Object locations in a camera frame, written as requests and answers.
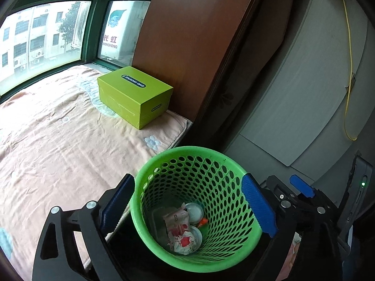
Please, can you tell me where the clear rectangular plastic container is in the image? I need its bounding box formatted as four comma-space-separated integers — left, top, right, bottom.
151, 206, 177, 247

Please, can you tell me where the red snack wrapper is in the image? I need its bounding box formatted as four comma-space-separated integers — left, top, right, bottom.
196, 218, 209, 228

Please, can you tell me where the clear dome plastic cup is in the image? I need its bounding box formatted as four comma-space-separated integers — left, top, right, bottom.
185, 202, 204, 225

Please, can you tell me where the white red wrapper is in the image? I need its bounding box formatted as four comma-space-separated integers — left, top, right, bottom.
163, 204, 197, 256

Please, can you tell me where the pink towel blanket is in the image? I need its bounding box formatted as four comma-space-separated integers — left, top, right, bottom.
1, 65, 191, 280

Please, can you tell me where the green perforated plastic basket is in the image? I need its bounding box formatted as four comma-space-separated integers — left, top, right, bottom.
130, 147, 262, 273

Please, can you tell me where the lime green cardboard box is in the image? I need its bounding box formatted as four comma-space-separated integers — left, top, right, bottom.
97, 66, 173, 129

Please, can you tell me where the brown wooden cabinet panel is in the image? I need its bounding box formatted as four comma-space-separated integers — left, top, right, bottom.
132, 0, 258, 121

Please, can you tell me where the yellow cable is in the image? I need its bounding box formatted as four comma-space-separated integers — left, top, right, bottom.
340, 0, 359, 142

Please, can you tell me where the green window frame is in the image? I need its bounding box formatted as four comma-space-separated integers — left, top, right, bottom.
1, 0, 151, 100

